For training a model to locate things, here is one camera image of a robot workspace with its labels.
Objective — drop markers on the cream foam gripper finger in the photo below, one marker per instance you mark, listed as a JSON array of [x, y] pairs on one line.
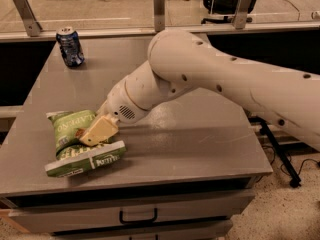
[[102, 128]]

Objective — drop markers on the green jalapeno chip bag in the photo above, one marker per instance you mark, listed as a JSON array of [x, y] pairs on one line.
[[74, 157]]

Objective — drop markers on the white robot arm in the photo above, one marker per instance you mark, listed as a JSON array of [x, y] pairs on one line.
[[179, 62]]

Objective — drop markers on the blue soda can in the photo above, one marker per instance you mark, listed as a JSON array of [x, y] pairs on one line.
[[70, 46]]

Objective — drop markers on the upper grey drawer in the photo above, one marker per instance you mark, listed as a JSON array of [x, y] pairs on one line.
[[104, 214]]

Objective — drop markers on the grey drawer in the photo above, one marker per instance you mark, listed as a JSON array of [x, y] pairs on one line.
[[204, 230], [104, 214]]

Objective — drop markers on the lower grey drawer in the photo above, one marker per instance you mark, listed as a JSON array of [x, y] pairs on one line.
[[204, 230]]

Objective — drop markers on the black office chair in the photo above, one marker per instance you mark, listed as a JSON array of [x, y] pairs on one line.
[[220, 11]]

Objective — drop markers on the black metal stand leg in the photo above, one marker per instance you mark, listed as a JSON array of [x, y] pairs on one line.
[[295, 179]]

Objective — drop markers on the black drawer handle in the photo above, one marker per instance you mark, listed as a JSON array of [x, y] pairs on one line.
[[138, 217]]

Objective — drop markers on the left metal bracket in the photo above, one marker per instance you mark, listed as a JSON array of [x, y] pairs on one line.
[[32, 26]]

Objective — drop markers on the metal bracket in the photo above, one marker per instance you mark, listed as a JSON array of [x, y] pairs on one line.
[[159, 15], [241, 12], [32, 26]]

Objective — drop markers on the middle metal bracket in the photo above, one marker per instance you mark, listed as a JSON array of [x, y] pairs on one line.
[[159, 15]]

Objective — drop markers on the right metal bracket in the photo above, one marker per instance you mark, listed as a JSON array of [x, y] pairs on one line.
[[241, 12]]

